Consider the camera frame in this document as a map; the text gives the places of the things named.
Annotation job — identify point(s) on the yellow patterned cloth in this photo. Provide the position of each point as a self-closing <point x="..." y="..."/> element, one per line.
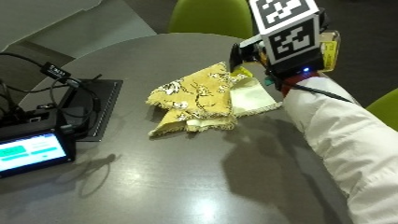
<point x="199" y="96"/>

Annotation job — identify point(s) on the white marker cube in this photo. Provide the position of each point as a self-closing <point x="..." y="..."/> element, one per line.
<point x="287" y="28"/>

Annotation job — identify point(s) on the green chair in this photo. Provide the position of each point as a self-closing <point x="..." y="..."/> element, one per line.
<point x="385" y="109"/>
<point x="212" y="17"/>

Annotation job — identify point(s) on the red wrist band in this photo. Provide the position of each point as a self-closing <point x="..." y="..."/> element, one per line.
<point x="296" y="82"/>

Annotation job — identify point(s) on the black electronics box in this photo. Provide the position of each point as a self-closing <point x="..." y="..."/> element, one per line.
<point x="25" y="116"/>

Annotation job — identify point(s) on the black touchscreen device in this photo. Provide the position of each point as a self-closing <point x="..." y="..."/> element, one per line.
<point x="31" y="152"/>

